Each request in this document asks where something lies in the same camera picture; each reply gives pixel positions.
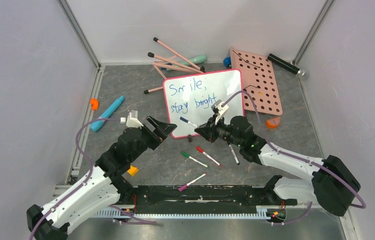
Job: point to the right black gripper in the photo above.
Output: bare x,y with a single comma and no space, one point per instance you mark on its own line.
211,131

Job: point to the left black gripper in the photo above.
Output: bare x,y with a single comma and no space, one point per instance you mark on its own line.
158,136

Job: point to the pink framed whiteboard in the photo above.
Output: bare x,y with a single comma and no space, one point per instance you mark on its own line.
192,97

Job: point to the blue marker cap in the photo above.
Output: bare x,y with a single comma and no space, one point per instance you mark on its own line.
184,119

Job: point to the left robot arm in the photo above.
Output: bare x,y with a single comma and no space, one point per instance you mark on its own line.
103,185

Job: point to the red marker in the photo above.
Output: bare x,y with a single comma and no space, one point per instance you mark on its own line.
198,148

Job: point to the black marker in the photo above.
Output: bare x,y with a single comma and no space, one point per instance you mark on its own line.
234,154

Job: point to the green marker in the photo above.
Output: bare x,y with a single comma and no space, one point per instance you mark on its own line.
186,155

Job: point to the yellow orange block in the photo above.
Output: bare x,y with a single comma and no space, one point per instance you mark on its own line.
132,171

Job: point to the pink folding stand legs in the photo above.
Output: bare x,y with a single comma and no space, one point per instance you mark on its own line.
164,63

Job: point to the purple marker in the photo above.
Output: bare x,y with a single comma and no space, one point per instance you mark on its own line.
185,186

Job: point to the orange cap right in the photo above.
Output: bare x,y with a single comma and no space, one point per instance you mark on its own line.
273,123

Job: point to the large blue marker toy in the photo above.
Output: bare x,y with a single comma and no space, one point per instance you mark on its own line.
96,125

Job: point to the pink perforated board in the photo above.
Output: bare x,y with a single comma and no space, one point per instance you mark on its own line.
259,80

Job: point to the blue toy car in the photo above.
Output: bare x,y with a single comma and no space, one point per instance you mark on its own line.
227,62

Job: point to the mint green tube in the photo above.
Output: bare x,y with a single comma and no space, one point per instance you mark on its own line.
200,59

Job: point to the orange clip left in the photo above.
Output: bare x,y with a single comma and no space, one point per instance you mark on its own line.
94,104

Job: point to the black flashlight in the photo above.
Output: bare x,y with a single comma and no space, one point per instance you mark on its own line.
299,72

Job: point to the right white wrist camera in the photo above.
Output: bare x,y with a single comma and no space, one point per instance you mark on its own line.
219,108

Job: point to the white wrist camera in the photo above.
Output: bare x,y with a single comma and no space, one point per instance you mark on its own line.
219,108
131,121

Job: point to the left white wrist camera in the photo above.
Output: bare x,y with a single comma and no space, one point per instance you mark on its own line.
131,121

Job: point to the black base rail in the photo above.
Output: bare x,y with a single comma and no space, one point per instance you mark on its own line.
201,199

